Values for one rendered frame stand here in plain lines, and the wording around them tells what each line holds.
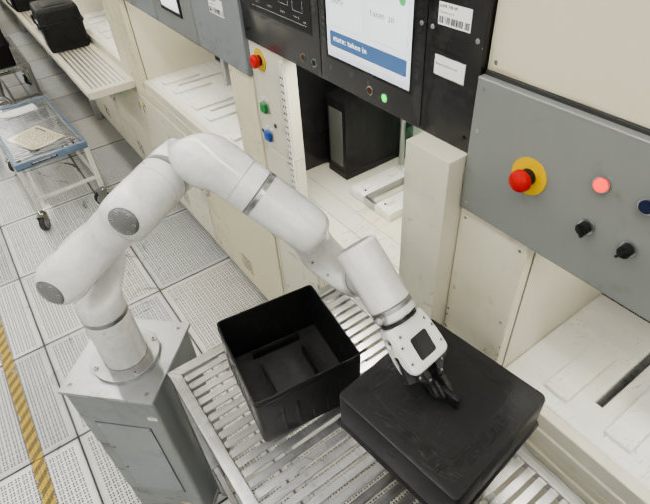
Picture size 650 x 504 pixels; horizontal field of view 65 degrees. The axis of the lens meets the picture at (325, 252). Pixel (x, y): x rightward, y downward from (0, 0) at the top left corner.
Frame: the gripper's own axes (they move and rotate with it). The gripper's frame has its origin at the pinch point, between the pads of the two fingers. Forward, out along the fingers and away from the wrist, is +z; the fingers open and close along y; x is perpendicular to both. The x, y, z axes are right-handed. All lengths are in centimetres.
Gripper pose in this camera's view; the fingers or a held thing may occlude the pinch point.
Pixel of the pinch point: (438, 385)
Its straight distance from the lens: 102.9
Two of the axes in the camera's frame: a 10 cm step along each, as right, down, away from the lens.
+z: 5.1, 8.6, 0.6
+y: 7.4, -4.8, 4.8
